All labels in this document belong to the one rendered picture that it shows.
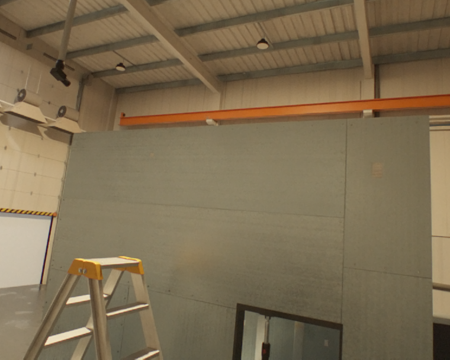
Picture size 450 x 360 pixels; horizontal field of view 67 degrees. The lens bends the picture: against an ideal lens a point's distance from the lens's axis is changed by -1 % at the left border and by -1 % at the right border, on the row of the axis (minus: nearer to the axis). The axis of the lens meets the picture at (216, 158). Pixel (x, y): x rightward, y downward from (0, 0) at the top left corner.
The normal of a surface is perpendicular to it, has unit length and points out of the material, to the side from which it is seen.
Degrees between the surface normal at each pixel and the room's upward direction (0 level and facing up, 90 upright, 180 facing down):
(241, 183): 90
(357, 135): 90
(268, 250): 90
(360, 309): 90
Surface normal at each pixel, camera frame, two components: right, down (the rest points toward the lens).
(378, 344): -0.45, -0.21
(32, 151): 0.89, 0.00
